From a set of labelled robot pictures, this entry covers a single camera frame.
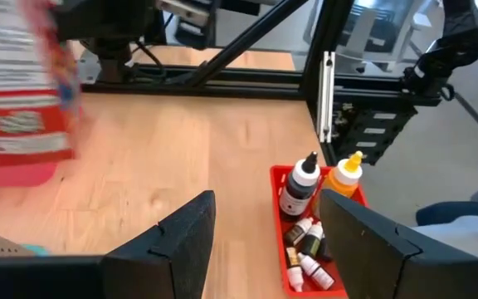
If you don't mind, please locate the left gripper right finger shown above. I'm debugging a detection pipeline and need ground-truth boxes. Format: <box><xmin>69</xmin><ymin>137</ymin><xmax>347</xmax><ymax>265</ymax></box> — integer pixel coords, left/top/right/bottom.
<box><xmin>319</xmin><ymin>189</ymin><xmax>478</xmax><ymax>299</ymax></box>

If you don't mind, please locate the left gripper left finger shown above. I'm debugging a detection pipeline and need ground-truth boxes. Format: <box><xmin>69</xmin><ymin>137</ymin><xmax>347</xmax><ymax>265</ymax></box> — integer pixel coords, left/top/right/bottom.
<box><xmin>100</xmin><ymin>189</ymin><xmax>217</xmax><ymax>299</ymax></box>

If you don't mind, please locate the small dark green bottle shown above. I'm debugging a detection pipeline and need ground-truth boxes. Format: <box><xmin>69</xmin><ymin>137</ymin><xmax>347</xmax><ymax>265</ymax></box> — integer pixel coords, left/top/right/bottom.
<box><xmin>300</xmin><ymin>221</ymin><xmax>324</xmax><ymax>259</ymax></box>

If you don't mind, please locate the small white-capped bottle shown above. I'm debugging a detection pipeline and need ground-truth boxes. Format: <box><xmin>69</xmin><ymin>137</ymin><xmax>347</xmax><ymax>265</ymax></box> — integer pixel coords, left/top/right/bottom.
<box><xmin>285</xmin><ymin>246</ymin><xmax>305</xmax><ymax>293</ymax></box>
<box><xmin>284</xmin><ymin>217</ymin><xmax>315</xmax><ymax>248</ymax></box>
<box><xmin>297</xmin><ymin>252</ymin><xmax>336</xmax><ymax>292</ymax></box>

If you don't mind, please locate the black food colouring bottle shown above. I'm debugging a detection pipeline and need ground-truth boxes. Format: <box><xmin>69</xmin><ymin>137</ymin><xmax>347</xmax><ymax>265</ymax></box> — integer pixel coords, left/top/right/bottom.
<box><xmin>278</xmin><ymin>150</ymin><xmax>322</xmax><ymax>223</ymax></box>

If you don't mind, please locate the green candy packet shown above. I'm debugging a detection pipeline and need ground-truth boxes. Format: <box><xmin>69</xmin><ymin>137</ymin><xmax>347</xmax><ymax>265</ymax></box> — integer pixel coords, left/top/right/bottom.
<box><xmin>0</xmin><ymin>0</ymin><xmax>81</xmax><ymax>168</ymax></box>

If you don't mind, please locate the red perforated basket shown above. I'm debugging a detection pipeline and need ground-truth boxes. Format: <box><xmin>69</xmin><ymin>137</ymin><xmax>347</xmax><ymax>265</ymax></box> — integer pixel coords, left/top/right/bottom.
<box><xmin>269</xmin><ymin>164</ymin><xmax>369</xmax><ymax>299</ymax></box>

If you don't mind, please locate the person's leg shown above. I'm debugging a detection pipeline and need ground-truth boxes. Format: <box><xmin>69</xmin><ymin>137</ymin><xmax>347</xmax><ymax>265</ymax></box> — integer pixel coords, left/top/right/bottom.
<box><xmin>411</xmin><ymin>214</ymin><xmax>478</xmax><ymax>262</ymax></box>

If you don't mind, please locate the black labelled perforated plate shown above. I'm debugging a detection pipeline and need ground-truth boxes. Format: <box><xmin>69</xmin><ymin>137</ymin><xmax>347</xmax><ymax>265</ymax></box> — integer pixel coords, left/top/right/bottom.
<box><xmin>332</xmin><ymin>101</ymin><xmax>419</xmax><ymax>166</ymax></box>

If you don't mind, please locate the pink translucent tray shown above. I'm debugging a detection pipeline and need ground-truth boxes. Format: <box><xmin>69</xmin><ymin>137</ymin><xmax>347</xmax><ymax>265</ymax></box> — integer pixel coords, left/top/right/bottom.
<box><xmin>0</xmin><ymin>145</ymin><xmax>59</xmax><ymax>189</ymax></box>

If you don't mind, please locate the silver frame bracket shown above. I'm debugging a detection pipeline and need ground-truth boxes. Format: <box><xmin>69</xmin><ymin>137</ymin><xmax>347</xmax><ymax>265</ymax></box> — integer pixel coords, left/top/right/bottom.
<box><xmin>316</xmin><ymin>51</ymin><xmax>337</xmax><ymax>145</ymax></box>

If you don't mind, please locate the black table frame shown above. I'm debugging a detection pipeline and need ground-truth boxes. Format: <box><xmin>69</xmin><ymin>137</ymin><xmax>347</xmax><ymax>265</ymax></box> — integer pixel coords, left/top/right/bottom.
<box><xmin>80</xmin><ymin>0</ymin><xmax>444</xmax><ymax>168</ymax></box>

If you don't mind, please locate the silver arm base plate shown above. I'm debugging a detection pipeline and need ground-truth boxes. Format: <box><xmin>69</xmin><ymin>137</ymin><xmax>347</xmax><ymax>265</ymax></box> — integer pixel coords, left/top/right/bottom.
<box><xmin>76</xmin><ymin>49</ymin><xmax>102</xmax><ymax>86</ymax></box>

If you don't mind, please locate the grey chair frame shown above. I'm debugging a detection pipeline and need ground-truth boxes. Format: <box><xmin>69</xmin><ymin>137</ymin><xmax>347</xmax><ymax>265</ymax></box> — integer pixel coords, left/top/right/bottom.
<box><xmin>303</xmin><ymin>0</ymin><xmax>431</xmax><ymax>75</ymax></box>

